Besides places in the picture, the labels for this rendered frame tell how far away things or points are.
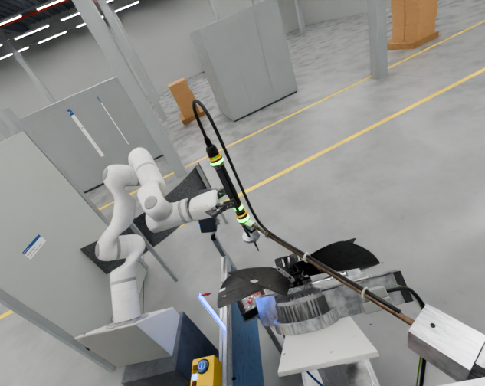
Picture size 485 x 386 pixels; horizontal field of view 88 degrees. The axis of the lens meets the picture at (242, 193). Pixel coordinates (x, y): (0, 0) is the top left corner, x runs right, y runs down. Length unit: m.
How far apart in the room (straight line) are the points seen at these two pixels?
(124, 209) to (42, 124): 5.91
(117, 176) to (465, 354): 1.22
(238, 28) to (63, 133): 4.65
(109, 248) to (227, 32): 6.04
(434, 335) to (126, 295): 1.19
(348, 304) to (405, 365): 1.14
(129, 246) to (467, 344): 1.29
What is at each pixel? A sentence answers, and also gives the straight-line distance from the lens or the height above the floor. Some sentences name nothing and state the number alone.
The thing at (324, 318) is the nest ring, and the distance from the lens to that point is 1.09.
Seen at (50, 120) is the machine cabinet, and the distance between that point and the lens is 7.07.
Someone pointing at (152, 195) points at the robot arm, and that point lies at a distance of 0.87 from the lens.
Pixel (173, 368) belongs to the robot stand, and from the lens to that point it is 1.51.
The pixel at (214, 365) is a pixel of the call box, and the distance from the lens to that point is 1.24.
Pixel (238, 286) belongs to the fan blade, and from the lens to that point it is 1.22.
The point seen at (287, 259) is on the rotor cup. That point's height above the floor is 1.26.
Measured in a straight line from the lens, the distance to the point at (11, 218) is 2.55.
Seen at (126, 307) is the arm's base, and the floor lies 1.25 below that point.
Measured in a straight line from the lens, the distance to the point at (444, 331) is 0.62.
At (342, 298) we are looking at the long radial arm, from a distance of 1.16.
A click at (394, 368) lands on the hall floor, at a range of 2.25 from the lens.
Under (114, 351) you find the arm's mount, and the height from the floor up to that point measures 1.08.
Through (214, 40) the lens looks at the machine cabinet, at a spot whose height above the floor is 1.92.
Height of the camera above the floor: 2.12
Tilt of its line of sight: 33 degrees down
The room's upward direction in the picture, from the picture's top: 24 degrees counter-clockwise
